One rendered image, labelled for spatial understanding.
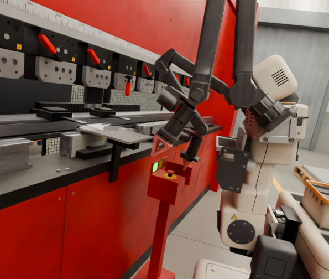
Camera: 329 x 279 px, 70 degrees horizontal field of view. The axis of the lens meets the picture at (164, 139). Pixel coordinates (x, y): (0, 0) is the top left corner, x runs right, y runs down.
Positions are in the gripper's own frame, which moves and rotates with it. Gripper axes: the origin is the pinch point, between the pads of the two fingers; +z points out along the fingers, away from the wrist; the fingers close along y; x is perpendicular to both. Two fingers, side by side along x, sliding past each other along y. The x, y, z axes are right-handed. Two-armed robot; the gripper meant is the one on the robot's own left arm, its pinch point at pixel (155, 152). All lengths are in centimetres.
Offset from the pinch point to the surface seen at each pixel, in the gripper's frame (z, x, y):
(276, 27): -298, 18, -757
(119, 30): -25, -47, -27
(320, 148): -91, 374, -761
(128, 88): -5.4, -31.4, -32.6
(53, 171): 25.8, -23.9, 8.9
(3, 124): 32, -58, -3
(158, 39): -33, -42, -61
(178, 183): 16.4, 16.2, -31.1
